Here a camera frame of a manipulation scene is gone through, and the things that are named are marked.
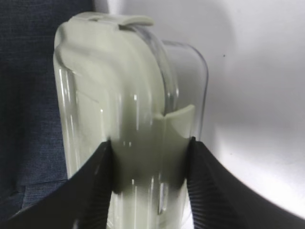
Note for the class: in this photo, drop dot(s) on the dark blue fabric lunch bag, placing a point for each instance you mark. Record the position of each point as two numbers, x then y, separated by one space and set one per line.
32 161

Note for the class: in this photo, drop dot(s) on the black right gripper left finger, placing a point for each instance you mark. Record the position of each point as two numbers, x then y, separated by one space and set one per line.
82 202

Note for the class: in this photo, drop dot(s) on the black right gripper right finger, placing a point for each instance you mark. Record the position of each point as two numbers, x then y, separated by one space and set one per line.
220 201

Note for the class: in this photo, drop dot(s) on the green lid glass food container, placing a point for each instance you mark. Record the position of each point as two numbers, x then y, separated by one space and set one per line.
129 104

